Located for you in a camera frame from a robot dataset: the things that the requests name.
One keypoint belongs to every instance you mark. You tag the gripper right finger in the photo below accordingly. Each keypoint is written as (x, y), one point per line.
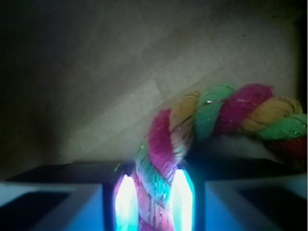
(237, 194)

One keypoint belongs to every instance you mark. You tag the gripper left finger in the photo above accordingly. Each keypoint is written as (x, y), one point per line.
(70, 197)

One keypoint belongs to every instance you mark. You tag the brown paper bag tray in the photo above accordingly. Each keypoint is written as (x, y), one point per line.
(81, 80)

